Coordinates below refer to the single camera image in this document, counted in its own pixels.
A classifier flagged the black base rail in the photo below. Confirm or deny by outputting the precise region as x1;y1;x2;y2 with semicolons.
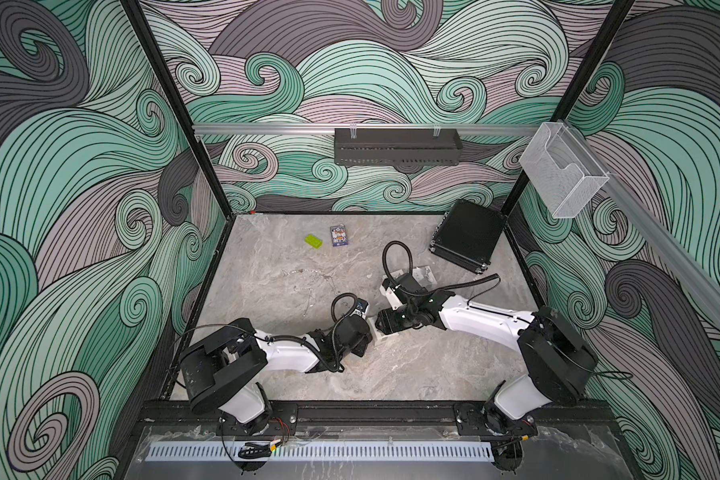
129;400;619;442

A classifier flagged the silver chain necklace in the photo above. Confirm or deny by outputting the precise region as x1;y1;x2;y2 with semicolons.
287;266;340;301

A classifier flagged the clear acrylic wall holder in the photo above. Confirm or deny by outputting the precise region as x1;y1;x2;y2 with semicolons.
520;121;609;219

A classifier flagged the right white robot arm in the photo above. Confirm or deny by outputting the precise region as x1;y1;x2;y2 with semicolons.
375;240;634;439

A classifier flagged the aluminium wall rail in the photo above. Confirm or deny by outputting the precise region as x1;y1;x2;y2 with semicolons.
192;122;540;137

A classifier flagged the black aluminium case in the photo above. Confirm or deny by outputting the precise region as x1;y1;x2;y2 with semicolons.
429;200;506;274

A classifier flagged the white slotted cable duct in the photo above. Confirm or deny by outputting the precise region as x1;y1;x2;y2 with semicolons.
144;440;494;462

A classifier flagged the black wall-mounted tray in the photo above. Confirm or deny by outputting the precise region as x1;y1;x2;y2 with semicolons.
334;129;464;171

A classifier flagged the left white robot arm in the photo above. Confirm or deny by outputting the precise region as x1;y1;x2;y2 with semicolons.
179;293;372;425

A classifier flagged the green rectangular block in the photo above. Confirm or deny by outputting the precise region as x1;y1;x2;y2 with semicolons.
304;234;323;249

